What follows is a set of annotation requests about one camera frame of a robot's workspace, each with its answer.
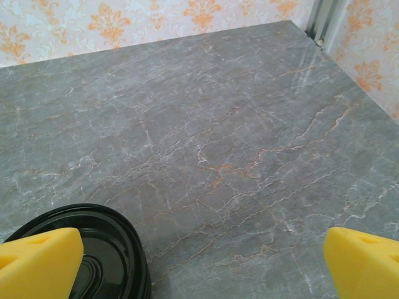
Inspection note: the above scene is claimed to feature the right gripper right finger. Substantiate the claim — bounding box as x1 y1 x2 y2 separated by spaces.
324 227 399 299

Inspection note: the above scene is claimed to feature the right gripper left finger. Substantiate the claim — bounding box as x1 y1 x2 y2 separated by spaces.
0 227 84 299

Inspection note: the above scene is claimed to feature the black cup lid stack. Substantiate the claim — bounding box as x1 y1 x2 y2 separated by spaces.
0 202 154 299

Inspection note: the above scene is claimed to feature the aluminium frame post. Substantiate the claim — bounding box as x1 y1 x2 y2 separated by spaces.
305 0 347 60

